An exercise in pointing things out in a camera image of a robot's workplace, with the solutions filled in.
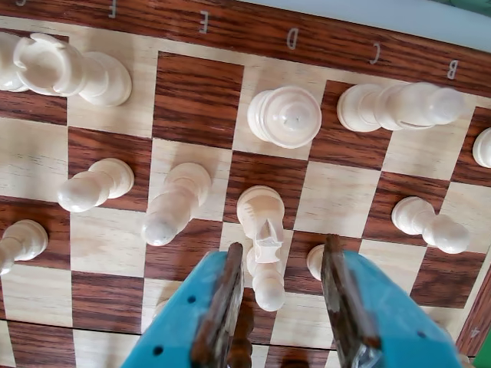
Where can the dark brown chess pawn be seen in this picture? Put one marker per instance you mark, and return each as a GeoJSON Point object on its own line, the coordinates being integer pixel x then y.
{"type": "Point", "coordinates": [241, 337]}

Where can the white chess king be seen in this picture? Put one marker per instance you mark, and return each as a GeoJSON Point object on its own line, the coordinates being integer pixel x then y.
{"type": "Point", "coordinates": [7, 76]}

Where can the white chess queen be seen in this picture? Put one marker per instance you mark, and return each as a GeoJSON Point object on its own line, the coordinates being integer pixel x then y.
{"type": "Point", "coordinates": [284, 115]}

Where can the white chess rook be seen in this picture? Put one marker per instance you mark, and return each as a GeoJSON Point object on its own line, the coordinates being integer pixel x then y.
{"type": "Point", "coordinates": [484, 147]}
{"type": "Point", "coordinates": [76, 73]}

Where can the white chess bishop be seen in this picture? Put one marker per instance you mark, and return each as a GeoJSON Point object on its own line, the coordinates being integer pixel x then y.
{"type": "Point", "coordinates": [383, 107]}
{"type": "Point", "coordinates": [172, 203]}

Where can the wooden chessboard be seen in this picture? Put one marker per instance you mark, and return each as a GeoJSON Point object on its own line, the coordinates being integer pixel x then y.
{"type": "Point", "coordinates": [195, 99]}

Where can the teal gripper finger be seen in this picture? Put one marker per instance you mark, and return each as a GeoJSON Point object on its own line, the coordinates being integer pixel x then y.
{"type": "Point", "coordinates": [391, 322]}
{"type": "Point", "coordinates": [172, 314]}

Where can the white chess knight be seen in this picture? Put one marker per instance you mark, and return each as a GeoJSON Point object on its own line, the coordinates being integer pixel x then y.
{"type": "Point", "coordinates": [261, 207]}

